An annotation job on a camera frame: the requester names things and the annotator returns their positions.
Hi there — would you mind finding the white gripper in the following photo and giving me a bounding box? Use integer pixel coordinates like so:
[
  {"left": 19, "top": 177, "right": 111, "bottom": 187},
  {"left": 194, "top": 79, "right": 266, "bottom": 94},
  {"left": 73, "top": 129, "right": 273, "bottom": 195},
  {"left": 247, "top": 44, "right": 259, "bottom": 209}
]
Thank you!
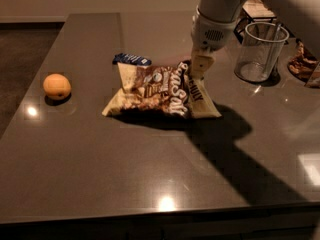
[{"left": 190, "top": 6, "right": 236, "bottom": 79}]

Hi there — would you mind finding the brown sea salt chip bag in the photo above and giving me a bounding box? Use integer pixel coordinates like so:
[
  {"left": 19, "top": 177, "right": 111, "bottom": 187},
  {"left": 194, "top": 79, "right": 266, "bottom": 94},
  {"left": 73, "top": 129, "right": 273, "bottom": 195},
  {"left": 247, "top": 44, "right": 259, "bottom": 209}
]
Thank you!
[{"left": 102, "top": 61, "right": 221, "bottom": 119}]

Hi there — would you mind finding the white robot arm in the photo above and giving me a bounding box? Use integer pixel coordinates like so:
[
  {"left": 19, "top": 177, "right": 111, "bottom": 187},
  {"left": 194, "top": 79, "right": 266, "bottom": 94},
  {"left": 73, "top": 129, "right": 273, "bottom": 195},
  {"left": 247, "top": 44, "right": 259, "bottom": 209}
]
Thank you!
[{"left": 190, "top": 0, "right": 247, "bottom": 79}]

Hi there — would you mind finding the blue rxbar blueberry bar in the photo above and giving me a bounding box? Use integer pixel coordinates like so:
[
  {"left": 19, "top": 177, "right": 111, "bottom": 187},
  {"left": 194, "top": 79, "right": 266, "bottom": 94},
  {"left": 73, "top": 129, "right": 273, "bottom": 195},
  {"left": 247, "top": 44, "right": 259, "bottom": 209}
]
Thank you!
[{"left": 112, "top": 53, "right": 152, "bottom": 66}]

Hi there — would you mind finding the clear glass cup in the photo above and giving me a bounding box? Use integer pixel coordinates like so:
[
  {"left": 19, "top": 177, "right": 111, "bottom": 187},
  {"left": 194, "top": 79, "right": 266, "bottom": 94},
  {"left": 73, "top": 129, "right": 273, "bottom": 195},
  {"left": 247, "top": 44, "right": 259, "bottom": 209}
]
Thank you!
[{"left": 234, "top": 22, "right": 289, "bottom": 83}]

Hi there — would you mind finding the brown snack packet at right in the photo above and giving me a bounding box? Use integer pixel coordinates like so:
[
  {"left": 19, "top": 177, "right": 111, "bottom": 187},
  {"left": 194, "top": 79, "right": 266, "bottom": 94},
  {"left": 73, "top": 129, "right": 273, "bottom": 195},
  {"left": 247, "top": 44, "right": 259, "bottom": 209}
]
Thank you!
[{"left": 287, "top": 39, "right": 320, "bottom": 88}]

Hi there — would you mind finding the orange fruit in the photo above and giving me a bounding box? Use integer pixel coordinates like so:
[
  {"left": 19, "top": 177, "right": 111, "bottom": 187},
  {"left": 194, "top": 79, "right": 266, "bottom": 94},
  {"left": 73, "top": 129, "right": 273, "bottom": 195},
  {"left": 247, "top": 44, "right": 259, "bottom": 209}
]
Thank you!
[{"left": 43, "top": 74, "right": 71, "bottom": 100}]

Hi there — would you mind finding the black wire napkin holder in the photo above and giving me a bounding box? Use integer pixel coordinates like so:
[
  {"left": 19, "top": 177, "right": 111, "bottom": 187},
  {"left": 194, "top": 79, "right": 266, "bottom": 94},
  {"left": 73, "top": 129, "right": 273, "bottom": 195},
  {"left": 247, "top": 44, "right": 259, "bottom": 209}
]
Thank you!
[{"left": 234, "top": 0, "right": 276, "bottom": 43}]

